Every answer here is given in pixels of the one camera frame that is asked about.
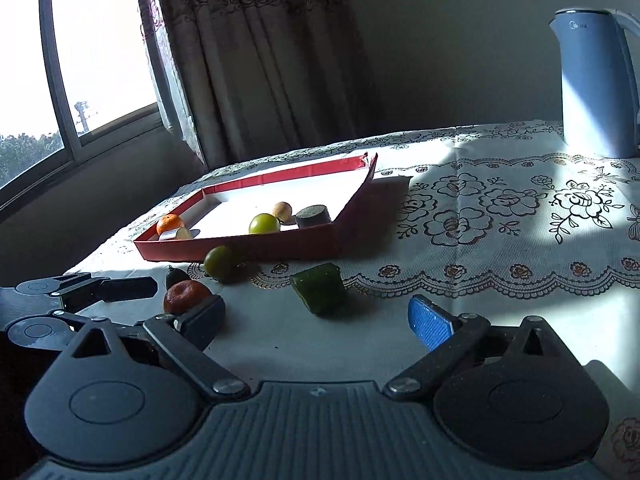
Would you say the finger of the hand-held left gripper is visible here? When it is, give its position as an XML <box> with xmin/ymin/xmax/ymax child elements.
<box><xmin>52</xmin><ymin>309</ymin><xmax>147</xmax><ymax>334</ymax></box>
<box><xmin>54</xmin><ymin>272</ymin><xmax>160</xmax><ymax>312</ymax></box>

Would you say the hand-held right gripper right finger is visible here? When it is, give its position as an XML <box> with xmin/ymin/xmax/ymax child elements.
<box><xmin>384</xmin><ymin>294</ymin><xmax>569</xmax><ymax>403</ymax></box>

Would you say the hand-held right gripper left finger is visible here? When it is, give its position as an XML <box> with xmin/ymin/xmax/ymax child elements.
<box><xmin>70</xmin><ymin>294</ymin><xmax>252</xmax><ymax>403</ymax></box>

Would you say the large orange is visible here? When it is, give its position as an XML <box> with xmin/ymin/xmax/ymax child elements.
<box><xmin>163</xmin><ymin>280</ymin><xmax>213</xmax><ymax>316</ymax></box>

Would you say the small dark cut cylinder piece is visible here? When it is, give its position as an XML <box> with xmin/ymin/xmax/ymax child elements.
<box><xmin>159</xmin><ymin>226</ymin><xmax>201</xmax><ymax>242</ymax></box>

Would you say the small orange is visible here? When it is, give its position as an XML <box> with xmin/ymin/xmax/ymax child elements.
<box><xmin>156</xmin><ymin>214</ymin><xmax>186</xmax><ymax>237</ymax></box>

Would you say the green round fruit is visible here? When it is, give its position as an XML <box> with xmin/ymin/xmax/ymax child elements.
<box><xmin>249</xmin><ymin>213</ymin><xmax>281</xmax><ymax>235</ymax></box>
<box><xmin>203</xmin><ymin>245</ymin><xmax>237</xmax><ymax>282</ymax></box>

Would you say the green pepper piece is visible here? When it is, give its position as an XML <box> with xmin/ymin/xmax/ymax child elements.
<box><xmin>290</xmin><ymin>262</ymin><xmax>347</xmax><ymax>316</ymax></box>

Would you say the red shallow cardboard box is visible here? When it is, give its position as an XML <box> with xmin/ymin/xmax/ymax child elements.
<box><xmin>133</xmin><ymin>152</ymin><xmax>379</xmax><ymax>263</ymax></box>

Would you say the large dark cut cylinder piece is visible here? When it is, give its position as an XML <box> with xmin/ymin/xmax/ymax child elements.
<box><xmin>295</xmin><ymin>204</ymin><xmax>333</xmax><ymax>229</ymax></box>

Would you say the patterned beige curtain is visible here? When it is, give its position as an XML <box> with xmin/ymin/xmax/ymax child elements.
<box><xmin>135</xmin><ymin>0</ymin><xmax>381</xmax><ymax>173</ymax></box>

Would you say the light blue electric kettle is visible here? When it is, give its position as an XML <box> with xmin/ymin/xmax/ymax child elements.
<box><xmin>548</xmin><ymin>8</ymin><xmax>640</xmax><ymax>158</ymax></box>

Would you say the window with grey frame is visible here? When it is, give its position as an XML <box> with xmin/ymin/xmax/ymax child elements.
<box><xmin>0</xmin><ymin>0</ymin><xmax>173</xmax><ymax>211</ymax></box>

